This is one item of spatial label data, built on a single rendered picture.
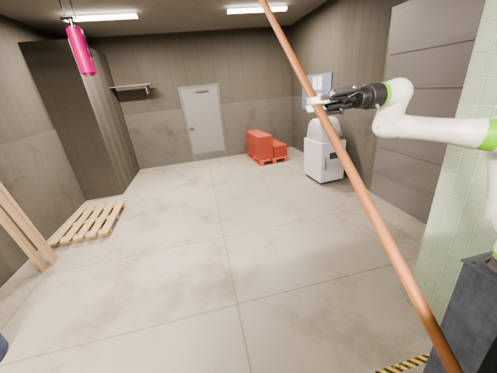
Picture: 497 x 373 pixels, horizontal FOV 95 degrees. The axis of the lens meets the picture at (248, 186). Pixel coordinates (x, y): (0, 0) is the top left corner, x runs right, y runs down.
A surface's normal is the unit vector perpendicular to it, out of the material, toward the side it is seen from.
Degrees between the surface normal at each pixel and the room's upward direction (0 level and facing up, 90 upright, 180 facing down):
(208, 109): 90
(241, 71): 90
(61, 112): 90
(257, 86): 90
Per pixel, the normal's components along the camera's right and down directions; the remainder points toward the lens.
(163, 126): 0.22, 0.38
